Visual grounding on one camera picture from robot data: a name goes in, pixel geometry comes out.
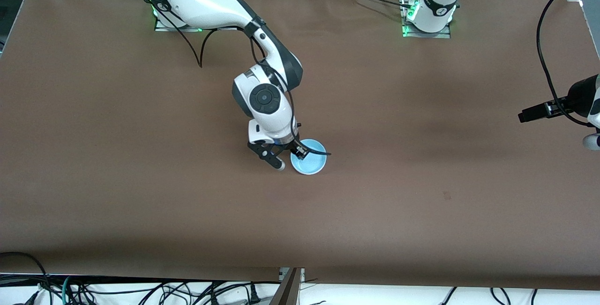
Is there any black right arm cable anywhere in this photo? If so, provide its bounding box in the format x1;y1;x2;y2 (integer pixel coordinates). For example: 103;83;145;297
142;0;332;156

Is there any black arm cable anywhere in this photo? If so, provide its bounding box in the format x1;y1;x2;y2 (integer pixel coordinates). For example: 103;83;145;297
536;0;600;127
142;0;332;156

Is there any metal table frame post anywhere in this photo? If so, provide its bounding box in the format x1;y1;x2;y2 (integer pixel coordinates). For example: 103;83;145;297
270;268;305;305

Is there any looped black floor cable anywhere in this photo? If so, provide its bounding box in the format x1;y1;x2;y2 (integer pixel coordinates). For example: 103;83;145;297
0;252;50;305

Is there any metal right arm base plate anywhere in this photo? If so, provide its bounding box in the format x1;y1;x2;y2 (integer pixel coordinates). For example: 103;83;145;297
154;12;203;33

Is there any light blue bowl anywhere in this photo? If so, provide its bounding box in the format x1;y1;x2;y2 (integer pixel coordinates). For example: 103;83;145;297
290;139;327;175

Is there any long black floor cable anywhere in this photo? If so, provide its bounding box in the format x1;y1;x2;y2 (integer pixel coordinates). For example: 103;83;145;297
70;280;282;305

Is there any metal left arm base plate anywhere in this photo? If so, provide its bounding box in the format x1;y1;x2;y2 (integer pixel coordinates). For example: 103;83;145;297
401;0;451;39

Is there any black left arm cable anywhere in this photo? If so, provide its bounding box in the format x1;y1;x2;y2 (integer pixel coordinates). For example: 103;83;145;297
536;0;600;127

